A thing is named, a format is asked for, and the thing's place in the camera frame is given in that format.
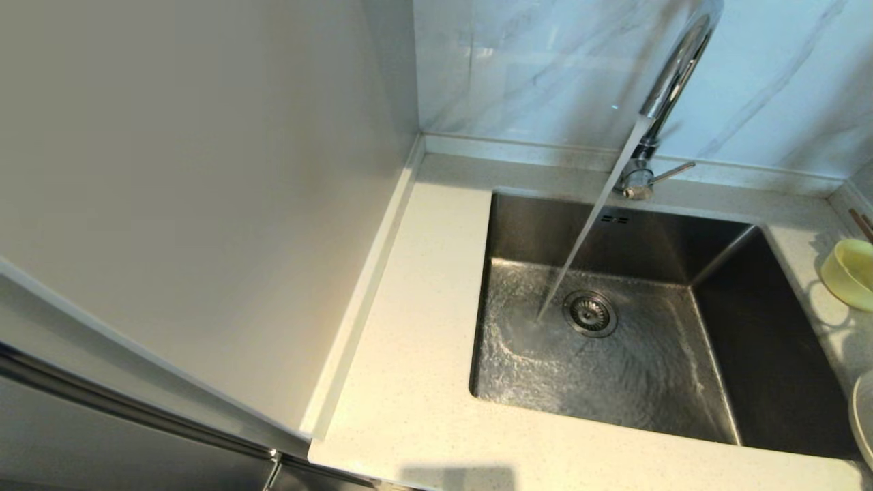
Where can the chrome gooseneck faucet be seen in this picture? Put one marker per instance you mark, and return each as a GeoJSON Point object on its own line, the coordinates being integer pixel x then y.
{"type": "Point", "coordinates": [678, 68]}

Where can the yellow plastic bowl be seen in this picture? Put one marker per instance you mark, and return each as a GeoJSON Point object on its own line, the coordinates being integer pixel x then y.
{"type": "Point", "coordinates": [852, 273]}

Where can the brown wooden chopstick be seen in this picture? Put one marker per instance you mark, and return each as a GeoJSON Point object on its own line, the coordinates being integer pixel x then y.
{"type": "Point", "coordinates": [863, 225]}

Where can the white round plate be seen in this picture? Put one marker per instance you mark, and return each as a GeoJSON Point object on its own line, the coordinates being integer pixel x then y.
{"type": "Point", "coordinates": [865, 423]}

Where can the stainless steel sink basin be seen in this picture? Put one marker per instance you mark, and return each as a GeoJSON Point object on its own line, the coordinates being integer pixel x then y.
{"type": "Point", "coordinates": [648, 382]}

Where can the round metal drain strainer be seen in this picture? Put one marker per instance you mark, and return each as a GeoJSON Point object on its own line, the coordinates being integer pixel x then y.
{"type": "Point", "coordinates": [590, 314]}

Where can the white refrigerator side panel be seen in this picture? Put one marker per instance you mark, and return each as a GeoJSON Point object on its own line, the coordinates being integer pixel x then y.
{"type": "Point", "coordinates": [204, 170]}

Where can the grey steel refrigerator door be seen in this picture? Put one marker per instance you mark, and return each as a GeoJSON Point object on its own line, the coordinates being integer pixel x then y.
{"type": "Point", "coordinates": [102, 443]}

